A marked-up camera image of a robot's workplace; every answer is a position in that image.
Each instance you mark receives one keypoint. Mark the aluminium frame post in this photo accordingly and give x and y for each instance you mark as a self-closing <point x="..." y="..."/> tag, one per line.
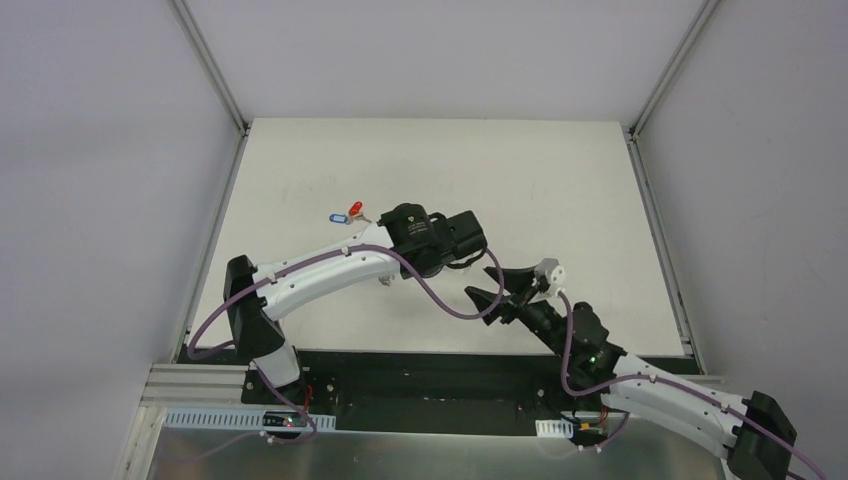
<point x="214" y="74"/>
<point x="674" y="65"/>

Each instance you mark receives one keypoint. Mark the left aluminium frame post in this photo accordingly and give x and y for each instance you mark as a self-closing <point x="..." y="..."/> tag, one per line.
<point x="214" y="74"/>

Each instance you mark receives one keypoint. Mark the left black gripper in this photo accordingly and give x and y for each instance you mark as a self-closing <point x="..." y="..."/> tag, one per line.
<point x="468" y="233"/>

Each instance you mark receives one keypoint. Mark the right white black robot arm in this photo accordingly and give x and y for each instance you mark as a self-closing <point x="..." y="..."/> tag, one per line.
<point x="752" y="434"/>

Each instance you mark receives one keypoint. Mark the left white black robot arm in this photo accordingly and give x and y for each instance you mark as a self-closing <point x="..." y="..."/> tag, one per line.
<point x="406" y="241"/>

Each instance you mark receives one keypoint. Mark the left controller circuit board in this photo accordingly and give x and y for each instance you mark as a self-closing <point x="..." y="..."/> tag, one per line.
<point x="283" y="420"/>

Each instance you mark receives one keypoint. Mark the right white slotted cable duct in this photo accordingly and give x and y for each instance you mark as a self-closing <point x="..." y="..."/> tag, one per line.
<point x="559" y="428"/>

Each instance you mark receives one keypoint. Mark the red tagged key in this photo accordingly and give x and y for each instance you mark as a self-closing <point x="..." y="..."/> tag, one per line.
<point x="356" y="213"/>

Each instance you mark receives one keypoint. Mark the right controller circuit board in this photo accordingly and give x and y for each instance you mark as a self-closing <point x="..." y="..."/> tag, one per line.
<point x="588" y="434"/>

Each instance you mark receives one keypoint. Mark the controller circuit board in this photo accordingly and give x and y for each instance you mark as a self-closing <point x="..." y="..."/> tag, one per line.
<point x="283" y="420"/>
<point x="588" y="434"/>

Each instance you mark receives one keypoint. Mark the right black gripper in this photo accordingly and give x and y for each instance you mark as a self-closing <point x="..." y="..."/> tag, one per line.
<point x="519" y="302"/>

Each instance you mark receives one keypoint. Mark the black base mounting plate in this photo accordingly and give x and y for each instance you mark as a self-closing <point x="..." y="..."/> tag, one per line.
<point x="425" y="393"/>

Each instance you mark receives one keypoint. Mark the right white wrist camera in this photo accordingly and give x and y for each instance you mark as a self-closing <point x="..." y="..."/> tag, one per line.
<point x="550" y="277"/>

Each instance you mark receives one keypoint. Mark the right aluminium frame post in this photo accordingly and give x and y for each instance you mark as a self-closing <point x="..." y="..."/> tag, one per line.
<point x="674" y="65"/>

